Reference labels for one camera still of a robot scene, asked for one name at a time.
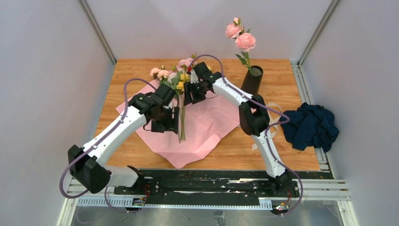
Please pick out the dark blue cloth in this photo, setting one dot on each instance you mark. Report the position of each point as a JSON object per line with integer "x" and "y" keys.
{"x": 310, "y": 125}

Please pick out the aluminium frame rail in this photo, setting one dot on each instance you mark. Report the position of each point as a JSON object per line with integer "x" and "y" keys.
{"x": 321, "y": 202}

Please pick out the yellow rose stem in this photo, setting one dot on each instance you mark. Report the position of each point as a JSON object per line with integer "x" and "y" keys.
{"x": 186, "y": 77}

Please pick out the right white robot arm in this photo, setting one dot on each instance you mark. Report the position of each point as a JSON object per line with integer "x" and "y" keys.
{"x": 253, "y": 118}

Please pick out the black cylindrical vase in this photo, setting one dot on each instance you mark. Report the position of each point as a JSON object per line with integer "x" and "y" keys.
{"x": 252, "y": 80}

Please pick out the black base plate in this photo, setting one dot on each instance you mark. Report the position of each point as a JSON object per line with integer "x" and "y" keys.
{"x": 209, "y": 187}

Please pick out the pink two-bloom rose stem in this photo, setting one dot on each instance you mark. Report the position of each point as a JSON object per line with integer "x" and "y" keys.
{"x": 186, "y": 64}

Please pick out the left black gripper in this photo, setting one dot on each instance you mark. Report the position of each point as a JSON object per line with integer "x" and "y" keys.
{"x": 171, "y": 125}

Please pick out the light pink rose stem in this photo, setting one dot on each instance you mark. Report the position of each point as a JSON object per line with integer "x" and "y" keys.
{"x": 178, "y": 85}

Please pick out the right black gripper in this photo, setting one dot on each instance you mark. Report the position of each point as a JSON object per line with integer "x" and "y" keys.
{"x": 188, "y": 87}

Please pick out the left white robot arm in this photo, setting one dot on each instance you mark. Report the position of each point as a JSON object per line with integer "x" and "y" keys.
{"x": 88, "y": 164}

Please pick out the pink paper bouquet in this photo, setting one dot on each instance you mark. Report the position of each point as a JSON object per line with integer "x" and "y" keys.
{"x": 213, "y": 142}

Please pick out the pale pink rose stem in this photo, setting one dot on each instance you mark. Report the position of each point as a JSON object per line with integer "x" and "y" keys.
{"x": 160, "y": 73}

